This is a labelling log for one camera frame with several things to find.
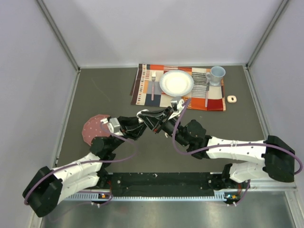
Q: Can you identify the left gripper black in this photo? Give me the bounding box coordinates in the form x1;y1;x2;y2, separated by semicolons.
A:
108;116;147;152

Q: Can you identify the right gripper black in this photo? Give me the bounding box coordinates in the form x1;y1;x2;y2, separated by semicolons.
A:
140;107;190;147

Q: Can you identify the beige square ring object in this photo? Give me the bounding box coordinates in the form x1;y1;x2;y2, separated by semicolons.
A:
227;95;237;104

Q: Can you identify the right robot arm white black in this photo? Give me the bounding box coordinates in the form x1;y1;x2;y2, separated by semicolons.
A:
137;109;295;188

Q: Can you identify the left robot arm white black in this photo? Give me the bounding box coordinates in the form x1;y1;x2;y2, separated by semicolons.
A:
22;114;146;218

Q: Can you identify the patterned orange placemat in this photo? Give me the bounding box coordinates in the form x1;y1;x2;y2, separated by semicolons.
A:
131;64;226;111

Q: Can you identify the pink polka dot plate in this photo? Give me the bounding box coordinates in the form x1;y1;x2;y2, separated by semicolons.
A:
82;114;110;146

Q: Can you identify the white round plate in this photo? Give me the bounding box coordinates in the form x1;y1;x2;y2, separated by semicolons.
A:
159;70;194;97

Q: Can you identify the light blue mug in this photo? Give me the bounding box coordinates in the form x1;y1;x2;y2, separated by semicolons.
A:
206;66;226;86

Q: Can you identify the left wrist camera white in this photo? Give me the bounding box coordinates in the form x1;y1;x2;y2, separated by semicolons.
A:
100;118;123;136

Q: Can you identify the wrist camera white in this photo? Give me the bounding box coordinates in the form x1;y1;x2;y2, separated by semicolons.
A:
100;118;123;136
169;96;191;119

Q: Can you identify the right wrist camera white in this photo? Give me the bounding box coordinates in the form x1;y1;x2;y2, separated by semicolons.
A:
169;96;191;119

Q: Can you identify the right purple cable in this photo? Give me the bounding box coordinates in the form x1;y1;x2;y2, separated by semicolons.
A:
172;98;304;206

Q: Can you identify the purple cable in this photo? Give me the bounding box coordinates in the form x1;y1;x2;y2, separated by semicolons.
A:
172;98;304;206
23;123;139;207

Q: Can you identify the pink handled fork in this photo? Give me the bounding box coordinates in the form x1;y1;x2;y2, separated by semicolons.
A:
151;71;156;101

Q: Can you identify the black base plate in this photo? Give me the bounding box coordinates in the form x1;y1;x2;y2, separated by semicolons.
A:
95;172;250;198

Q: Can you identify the pink handled knife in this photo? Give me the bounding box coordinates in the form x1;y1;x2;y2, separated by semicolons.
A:
205;80;210;108

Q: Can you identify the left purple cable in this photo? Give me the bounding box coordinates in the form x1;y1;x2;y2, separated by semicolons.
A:
23;123;139;207

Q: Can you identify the grey cable duct rail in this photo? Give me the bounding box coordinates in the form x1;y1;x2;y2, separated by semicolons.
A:
66;191;240;202

